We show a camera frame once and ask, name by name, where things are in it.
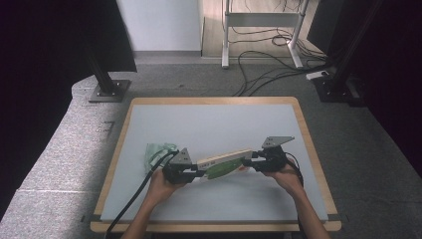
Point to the grey padded block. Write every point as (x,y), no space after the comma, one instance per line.
(49,149)

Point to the person's left hand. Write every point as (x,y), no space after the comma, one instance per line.
(162,191)

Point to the black stand with grey base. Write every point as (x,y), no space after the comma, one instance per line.
(109,91)

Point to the black curtain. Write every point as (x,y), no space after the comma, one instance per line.
(398,66)
(40,49)

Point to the light blue table mat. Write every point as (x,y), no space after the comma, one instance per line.
(215,126)

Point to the white power strip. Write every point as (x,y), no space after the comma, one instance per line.
(316,75)

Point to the white desk frame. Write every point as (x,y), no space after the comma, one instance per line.
(262,19)

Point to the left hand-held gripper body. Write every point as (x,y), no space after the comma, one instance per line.
(177,171)

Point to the black tape strip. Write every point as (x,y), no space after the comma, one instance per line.
(338,218)
(93,218)

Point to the person's right hand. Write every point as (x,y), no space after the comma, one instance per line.
(287,179)

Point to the caterpillar picture book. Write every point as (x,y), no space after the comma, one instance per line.
(225,162)

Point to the light green cloth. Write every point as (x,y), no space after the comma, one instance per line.
(156,154)

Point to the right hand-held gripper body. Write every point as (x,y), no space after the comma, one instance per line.
(273,159)

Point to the wooden table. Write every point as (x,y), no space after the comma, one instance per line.
(212,100)

